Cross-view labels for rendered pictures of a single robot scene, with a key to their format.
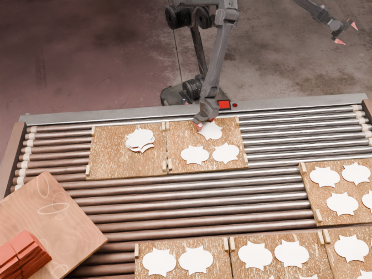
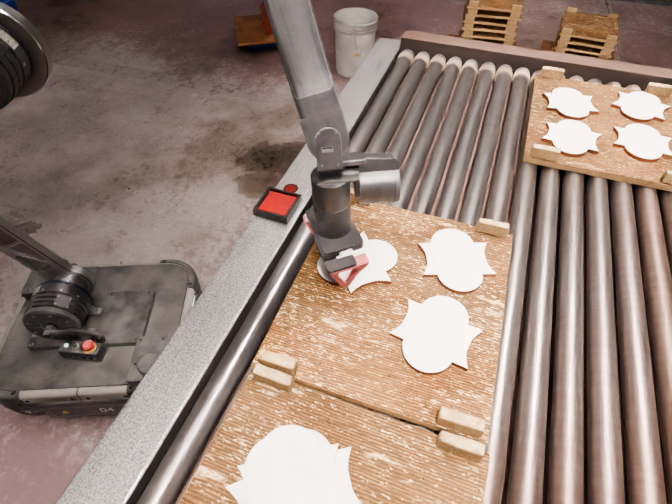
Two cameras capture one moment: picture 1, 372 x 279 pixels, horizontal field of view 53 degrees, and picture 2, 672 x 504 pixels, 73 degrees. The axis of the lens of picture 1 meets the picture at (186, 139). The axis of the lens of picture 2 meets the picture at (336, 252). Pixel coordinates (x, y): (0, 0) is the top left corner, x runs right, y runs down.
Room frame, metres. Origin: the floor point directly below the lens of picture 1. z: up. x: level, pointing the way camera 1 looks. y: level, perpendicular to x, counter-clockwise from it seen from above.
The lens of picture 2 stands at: (1.18, 0.36, 1.55)
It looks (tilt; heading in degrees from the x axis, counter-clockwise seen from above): 48 degrees down; 292
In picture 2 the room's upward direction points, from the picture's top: straight up
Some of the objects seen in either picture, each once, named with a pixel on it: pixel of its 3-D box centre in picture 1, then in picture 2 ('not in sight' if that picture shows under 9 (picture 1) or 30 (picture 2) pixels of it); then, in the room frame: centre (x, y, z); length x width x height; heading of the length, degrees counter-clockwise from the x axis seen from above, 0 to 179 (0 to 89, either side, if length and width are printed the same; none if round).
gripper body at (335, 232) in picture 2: (205, 110); (332, 217); (1.37, -0.11, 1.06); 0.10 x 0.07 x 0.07; 132
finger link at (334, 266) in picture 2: (200, 123); (342, 262); (1.35, -0.08, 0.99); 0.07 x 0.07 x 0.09; 42
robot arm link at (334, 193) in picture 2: (205, 103); (335, 187); (1.37, -0.11, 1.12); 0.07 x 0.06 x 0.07; 26
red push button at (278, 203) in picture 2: (223, 104); (277, 205); (1.55, -0.23, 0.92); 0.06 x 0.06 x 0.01; 2
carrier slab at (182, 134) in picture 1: (205, 144); (396, 294); (1.25, -0.10, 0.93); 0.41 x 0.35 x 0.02; 92
